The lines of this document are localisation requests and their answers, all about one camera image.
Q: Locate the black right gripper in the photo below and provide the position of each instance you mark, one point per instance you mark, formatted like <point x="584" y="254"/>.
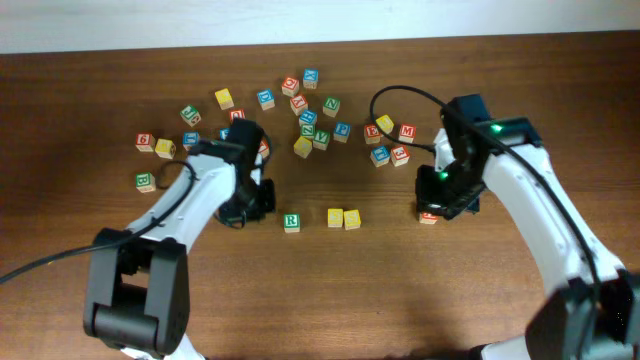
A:
<point x="431" y="196"/>

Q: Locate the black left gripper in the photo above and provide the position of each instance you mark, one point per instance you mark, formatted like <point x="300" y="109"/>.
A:
<point x="257" y="201"/>

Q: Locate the green R block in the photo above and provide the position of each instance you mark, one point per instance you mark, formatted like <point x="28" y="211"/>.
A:
<point x="291" y="223"/>

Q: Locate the yellow S block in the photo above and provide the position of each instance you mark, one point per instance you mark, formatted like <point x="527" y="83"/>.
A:
<point x="352" y="219"/>
<point x="335" y="217"/>

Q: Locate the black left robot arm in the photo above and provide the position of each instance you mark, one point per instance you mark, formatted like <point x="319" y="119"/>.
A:
<point x="138" y="295"/>

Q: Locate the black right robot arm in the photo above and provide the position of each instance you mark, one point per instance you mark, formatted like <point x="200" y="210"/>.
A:
<point x="591" y="309"/>

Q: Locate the red A block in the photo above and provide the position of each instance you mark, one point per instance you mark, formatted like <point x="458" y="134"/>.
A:
<point x="427" y="218"/>

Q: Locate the red 3 block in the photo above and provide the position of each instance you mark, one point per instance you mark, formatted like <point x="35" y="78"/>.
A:
<point x="399" y="155"/>

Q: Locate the red M block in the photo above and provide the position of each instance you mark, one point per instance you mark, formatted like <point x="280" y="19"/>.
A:
<point x="407" y="134"/>

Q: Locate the yellow block centre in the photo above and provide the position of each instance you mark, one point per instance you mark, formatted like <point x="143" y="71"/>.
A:
<point x="303" y="147"/>

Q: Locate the blue 5 block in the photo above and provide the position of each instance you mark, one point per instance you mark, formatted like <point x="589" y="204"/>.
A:
<point x="224" y="133"/>

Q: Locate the blue E block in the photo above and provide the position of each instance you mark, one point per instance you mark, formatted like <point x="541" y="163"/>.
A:
<point x="380" y="156"/>

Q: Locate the green Z block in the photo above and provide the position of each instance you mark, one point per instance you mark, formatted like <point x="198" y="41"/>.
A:
<point x="307" y="131"/>

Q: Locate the red U block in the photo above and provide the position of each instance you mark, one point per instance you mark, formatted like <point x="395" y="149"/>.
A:
<point x="236" y="114"/>

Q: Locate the green V block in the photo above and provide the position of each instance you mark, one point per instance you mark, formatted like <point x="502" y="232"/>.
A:
<point x="321" y="140"/>

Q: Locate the yellow block right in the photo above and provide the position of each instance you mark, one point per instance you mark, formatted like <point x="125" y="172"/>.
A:
<point x="385" y="125"/>

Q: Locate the red E block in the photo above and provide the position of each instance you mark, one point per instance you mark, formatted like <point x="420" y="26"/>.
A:
<point x="372" y="134"/>

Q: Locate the blue block centre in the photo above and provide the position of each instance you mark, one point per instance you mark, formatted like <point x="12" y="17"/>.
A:
<point x="308" y="117"/>

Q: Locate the blue D block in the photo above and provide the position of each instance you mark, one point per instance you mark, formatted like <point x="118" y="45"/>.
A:
<point x="266" y="99"/>

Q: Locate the red Y block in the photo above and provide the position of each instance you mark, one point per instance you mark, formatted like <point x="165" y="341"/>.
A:
<point x="299" y="104"/>

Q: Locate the yellow block far left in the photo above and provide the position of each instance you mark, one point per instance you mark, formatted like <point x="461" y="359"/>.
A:
<point x="224" y="98"/>

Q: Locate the green J block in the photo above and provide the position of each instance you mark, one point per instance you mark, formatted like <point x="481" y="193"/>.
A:
<point x="190" y="115"/>

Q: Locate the green B block left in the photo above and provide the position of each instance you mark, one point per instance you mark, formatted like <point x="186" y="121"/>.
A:
<point x="145" y="182"/>

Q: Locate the blue P block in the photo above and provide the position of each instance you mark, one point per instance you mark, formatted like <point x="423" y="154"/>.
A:
<point x="342" y="132"/>

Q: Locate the red C block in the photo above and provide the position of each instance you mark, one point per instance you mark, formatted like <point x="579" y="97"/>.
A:
<point x="290" y="86"/>

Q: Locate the red 6 block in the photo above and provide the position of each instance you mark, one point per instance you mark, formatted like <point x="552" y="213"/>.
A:
<point x="145" y="142"/>

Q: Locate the green N block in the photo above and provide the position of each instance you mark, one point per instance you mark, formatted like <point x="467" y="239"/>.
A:
<point x="331" y="106"/>

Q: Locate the blue X block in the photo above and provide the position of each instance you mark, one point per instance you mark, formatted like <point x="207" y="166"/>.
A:
<point x="310" y="78"/>

